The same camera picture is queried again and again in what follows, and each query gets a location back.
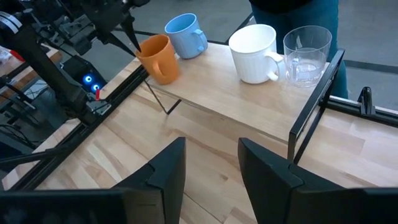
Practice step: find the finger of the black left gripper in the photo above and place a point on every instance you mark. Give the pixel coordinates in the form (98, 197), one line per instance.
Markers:
(132, 31)
(119, 42)

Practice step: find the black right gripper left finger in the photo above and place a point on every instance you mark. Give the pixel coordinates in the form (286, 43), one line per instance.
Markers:
(161, 180)

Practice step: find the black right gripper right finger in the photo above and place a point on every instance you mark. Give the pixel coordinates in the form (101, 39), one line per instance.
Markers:
(267, 180)

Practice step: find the orange mug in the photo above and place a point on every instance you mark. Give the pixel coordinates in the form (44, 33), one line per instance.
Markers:
(161, 62)

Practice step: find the light blue mug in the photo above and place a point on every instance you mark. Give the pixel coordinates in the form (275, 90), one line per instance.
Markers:
(186, 40)

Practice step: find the white ribbed mug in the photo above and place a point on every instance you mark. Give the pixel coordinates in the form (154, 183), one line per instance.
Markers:
(255, 59)

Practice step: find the clear glass mug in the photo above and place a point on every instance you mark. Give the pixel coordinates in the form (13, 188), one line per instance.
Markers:
(308, 62)

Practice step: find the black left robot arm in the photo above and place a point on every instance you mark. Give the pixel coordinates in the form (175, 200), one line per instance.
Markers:
(40, 62)

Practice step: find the wooden shelf with black legs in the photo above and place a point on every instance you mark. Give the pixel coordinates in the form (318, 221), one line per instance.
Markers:
(233, 102)

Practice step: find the person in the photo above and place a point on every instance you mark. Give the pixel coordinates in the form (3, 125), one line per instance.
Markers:
(311, 12)

